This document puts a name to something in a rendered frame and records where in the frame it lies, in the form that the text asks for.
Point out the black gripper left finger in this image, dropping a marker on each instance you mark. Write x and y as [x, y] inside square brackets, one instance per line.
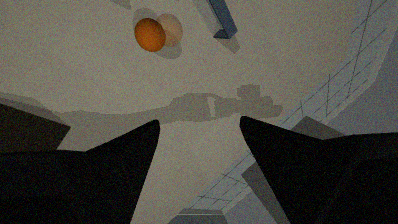
[102, 185]

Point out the see-through orange ball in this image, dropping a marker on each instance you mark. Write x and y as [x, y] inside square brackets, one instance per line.
[171, 29]

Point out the low clear corner walls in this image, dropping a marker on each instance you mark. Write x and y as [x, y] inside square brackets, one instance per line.
[210, 18]

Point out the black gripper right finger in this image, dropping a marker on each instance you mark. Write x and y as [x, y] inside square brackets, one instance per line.
[307, 174]

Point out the brown ball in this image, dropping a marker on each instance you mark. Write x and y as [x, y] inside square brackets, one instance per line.
[148, 35]

